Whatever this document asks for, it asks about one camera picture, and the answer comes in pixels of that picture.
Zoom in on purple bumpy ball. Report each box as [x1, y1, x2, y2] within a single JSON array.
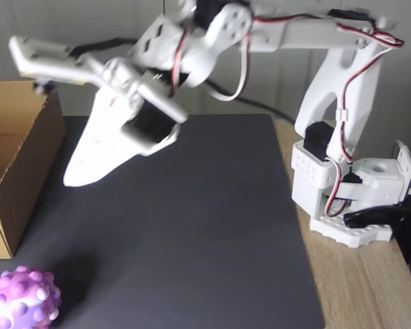
[[0, 265, 62, 329]]

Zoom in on brown cardboard box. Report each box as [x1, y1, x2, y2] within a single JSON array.
[[0, 79, 66, 260]]

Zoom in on dark grey table mat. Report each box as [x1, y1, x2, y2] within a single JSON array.
[[0, 114, 326, 329]]

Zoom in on black table clamp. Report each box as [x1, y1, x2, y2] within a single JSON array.
[[343, 204, 411, 265]]

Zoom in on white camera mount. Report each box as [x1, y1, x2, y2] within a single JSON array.
[[8, 35, 102, 95]]

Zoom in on black camera cable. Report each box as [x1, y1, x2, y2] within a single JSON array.
[[70, 36, 297, 126]]

